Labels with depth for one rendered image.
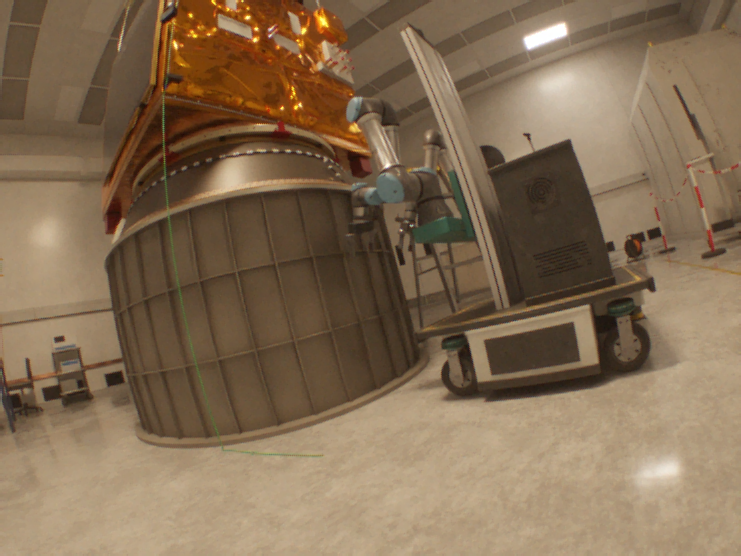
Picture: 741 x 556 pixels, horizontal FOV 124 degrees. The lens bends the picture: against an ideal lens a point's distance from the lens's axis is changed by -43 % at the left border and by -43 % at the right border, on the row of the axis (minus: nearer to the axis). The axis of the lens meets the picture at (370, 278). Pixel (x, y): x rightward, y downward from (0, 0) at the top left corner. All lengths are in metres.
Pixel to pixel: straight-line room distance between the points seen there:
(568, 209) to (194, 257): 1.59
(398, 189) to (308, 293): 0.71
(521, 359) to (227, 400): 1.27
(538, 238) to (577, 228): 0.15
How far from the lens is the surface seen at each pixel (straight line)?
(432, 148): 1.94
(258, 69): 2.58
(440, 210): 1.34
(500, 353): 1.25
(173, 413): 1.92
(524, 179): 1.27
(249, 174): 1.89
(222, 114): 2.16
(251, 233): 1.69
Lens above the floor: 0.48
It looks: 4 degrees up
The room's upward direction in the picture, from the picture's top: 15 degrees counter-clockwise
